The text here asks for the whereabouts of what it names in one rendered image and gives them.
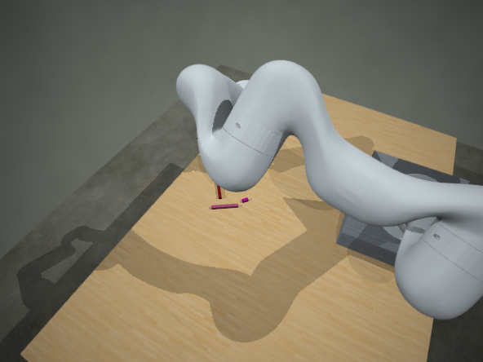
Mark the pink rod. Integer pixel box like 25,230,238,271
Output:
211,204,238,210

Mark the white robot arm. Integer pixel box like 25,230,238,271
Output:
176,60,483,320

